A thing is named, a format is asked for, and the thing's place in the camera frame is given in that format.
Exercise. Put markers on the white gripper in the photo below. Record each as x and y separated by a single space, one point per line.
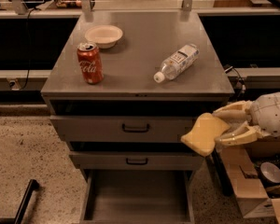
271 114

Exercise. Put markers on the yellow sponge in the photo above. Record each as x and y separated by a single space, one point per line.
206 129

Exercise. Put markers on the grey metal drawer cabinet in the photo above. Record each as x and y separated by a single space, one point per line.
128 88

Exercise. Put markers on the bottom grey open drawer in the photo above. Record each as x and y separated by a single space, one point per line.
137 197

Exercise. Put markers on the middle grey drawer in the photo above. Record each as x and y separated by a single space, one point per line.
173 161

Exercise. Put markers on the top grey drawer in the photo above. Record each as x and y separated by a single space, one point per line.
121 129

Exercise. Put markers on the black metal leg right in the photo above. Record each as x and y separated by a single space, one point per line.
222 174

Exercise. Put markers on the black metal leg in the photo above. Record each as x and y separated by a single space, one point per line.
222 174
33 186

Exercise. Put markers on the brown cardboard box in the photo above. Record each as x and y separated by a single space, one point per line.
251 196

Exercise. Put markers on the grey bowl in box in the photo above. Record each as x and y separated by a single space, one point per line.
270 172

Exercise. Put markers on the clear plastic water bottle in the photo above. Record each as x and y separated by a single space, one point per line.
177 63

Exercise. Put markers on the white paper bowl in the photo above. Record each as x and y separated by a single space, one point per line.
104 36

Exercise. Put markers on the red cola can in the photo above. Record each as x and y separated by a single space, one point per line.
88 55

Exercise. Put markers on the black metal leg left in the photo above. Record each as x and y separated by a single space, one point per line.
33 186

